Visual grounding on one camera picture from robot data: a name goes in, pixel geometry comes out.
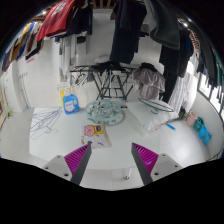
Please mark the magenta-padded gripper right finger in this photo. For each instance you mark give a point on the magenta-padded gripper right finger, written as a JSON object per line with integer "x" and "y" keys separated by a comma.
{"x": 146, "y": 159}

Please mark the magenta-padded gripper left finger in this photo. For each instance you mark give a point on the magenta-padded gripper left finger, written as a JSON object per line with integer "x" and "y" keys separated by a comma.
{"x": 77, "y": 160}

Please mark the cartoon print towel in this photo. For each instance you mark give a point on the cartoon print towel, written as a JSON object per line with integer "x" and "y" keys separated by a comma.
{"x": 95, "y": 135}

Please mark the white pillow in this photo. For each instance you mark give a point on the white pillow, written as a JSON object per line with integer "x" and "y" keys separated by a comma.
{"x": 146, "y": 120}

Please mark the blue pen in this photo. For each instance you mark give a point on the blue pen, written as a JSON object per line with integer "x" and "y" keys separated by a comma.
{"x": 171, "y": 127}

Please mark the round pale green clip hanger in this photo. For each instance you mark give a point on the round pale green clip hanger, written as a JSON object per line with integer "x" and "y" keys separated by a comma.
{"x": 105, "y": 113}

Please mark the blue detergent bottle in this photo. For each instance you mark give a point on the blue detergent bottle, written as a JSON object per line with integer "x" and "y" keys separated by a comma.
{"x": 71, "y": 106}

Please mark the pink bucket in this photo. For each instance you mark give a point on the pink bucket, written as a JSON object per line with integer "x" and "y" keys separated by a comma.
{"x": 191, "y": 119}

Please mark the teal container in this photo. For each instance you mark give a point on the teal container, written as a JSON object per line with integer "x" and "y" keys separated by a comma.
{"x": 198, "y": 124}

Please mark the blue container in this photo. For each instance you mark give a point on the blue container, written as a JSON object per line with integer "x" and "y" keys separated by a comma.
{"x": 205, "y": 135}

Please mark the white striped hanging garment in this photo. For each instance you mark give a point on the white striped hanging garment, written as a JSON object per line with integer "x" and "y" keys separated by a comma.
{"x": 178, "y": 98}

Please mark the grey garment on rack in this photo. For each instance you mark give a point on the grey garment on rack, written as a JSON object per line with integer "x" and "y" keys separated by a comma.
{"x": 149, "y": 85}

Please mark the white hanging clip hanger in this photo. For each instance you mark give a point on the white hanging clip hanger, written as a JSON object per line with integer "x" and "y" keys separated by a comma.
{"x": 65, "y": 86}

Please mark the black folding drying rack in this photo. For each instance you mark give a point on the black folding drying rack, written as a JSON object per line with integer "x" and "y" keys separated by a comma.
{"x": 106, "y": 83}

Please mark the black hanging trousers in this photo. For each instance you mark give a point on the black hanging trousers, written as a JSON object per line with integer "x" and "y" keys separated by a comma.
{"x": 171, "y": 73}

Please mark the row of hanging clothes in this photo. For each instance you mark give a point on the row of hanging clothes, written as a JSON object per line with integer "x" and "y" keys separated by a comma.
{"x": 20, "y": 46}

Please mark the black hanging garment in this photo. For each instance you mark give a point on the black hanging garment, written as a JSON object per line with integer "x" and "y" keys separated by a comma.
{"x": 126, "y": 33}

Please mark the grey-green hanging garment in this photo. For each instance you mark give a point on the grey-green hanging garment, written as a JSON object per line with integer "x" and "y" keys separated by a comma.
{"x": 166, "y": 26}

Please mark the dark navy hanging garment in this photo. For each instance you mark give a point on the dark navy hanging garment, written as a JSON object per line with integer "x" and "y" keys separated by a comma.
{"x": 80, "y": 21}

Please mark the red hanging shirt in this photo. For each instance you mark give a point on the red hanging shirt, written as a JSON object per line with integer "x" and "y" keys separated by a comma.
{"x": 55, "y": 18}

